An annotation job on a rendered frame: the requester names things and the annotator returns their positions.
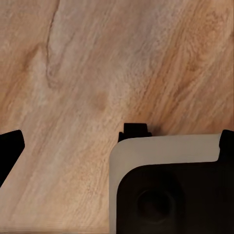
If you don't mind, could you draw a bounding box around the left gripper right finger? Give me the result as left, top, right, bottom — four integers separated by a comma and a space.
219, 129, 234, 168

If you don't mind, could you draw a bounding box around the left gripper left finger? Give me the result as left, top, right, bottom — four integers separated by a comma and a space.
0, 130, 25, 187

